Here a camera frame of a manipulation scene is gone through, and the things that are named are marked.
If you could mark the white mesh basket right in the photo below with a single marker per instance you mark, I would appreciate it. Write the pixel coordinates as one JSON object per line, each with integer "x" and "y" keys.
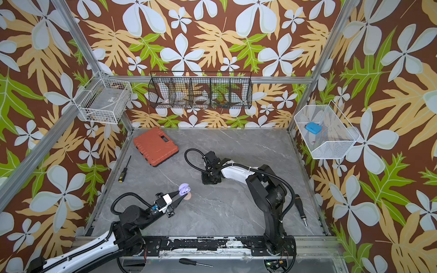
{"x": 337, "y": 137}

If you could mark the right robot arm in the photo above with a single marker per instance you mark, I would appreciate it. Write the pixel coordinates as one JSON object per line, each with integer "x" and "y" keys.
{"x": 273, "y": 195}

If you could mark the blue object in basket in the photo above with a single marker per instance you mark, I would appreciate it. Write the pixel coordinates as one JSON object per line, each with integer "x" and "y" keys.
{"x": 313, "y": 128}

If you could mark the white wire basket left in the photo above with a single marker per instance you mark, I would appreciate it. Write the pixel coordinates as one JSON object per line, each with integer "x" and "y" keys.
{"x": 104, "y": 100}

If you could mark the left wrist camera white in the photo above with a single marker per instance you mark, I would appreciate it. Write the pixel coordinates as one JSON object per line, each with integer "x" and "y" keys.
{"x": 162, "y": 202}

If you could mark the black screwdriver right side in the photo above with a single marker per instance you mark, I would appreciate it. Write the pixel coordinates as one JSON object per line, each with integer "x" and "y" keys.
{"x": 300, "y": 208}

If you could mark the pink earbud charging case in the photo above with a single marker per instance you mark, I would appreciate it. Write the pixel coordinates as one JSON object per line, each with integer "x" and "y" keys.
{"x": 188, "y": 196}

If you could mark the black yellow screwdriver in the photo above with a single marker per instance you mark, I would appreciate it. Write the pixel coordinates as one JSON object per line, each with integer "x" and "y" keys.
{"x": 124, "y": 172}

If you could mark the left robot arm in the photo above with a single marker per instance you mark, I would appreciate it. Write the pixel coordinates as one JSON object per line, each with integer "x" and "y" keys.
{"x": 123, "y": 239}

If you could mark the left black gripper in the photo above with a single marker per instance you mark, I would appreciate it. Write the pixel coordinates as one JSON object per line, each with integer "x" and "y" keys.
{"x": 169, "y": 212}

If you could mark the red plastic tool case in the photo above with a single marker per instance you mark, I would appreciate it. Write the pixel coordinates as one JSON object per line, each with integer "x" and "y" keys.
{"x": 155, "y": 146}

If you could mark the black wire basket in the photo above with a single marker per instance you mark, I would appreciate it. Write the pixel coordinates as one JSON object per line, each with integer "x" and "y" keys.
{"x": 200, "y": 89}

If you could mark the purple earbud charging case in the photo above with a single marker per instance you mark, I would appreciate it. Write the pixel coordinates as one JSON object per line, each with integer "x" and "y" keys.
{"x": 184, "y": 189}

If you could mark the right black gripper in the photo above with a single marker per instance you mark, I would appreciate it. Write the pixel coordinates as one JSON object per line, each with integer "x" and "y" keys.
{"x": 204, "y": 180}

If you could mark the black screwdriver front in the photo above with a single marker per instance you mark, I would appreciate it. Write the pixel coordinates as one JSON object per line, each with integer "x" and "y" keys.
{"x": 191, "y": 262}

